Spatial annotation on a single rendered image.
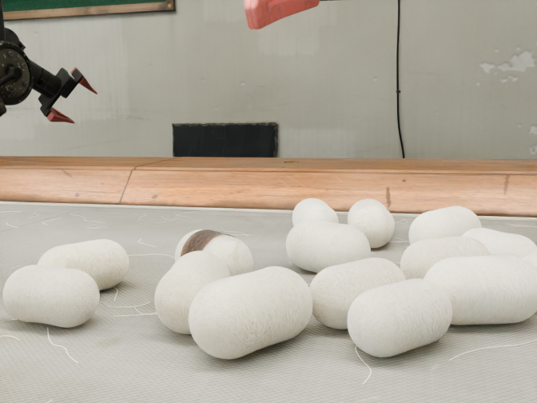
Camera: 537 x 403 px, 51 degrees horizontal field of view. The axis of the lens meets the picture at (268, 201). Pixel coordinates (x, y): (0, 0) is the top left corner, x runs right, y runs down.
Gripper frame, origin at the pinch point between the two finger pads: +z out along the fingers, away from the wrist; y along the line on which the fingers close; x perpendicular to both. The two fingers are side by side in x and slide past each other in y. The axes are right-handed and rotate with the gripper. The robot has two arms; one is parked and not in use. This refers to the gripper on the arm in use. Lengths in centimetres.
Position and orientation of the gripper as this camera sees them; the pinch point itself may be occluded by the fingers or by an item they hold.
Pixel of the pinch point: (256, 10)
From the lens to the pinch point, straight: 33.6
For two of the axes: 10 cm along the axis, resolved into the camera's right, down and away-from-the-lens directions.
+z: -2.2, 7.5, -6.2
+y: 9.6, 0.5, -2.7
